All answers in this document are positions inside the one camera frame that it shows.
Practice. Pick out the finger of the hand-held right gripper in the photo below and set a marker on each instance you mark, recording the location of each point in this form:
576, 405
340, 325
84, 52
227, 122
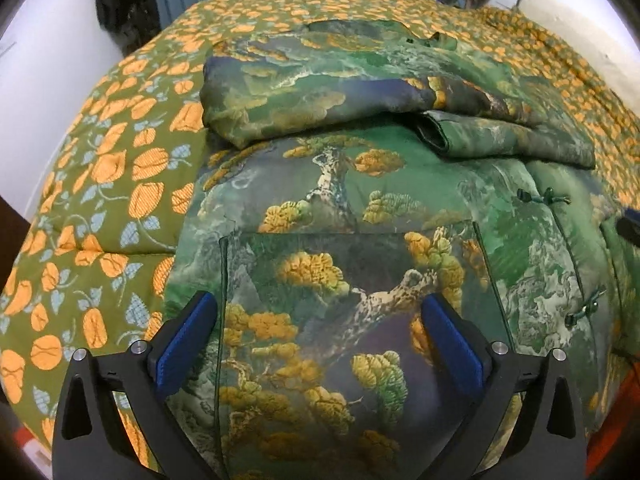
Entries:
631, 227

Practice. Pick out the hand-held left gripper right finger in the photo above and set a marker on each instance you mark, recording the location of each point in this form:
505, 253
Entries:
456, 350

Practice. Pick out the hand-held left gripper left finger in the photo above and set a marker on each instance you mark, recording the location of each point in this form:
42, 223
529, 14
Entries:
181, 345

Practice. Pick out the green landscape print jacket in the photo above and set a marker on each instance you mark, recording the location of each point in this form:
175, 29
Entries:
360, 200

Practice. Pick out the dark hanging clothes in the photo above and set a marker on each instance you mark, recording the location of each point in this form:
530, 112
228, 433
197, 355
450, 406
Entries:
125, 0

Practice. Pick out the cream pillow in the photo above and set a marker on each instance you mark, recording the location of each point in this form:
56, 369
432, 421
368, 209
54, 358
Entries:
575, 42

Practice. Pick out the green orange floral quilt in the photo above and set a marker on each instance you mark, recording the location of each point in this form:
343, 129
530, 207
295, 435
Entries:
110, 160

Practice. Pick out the brown wooden cabinet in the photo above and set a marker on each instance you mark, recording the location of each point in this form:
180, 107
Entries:
12, 222

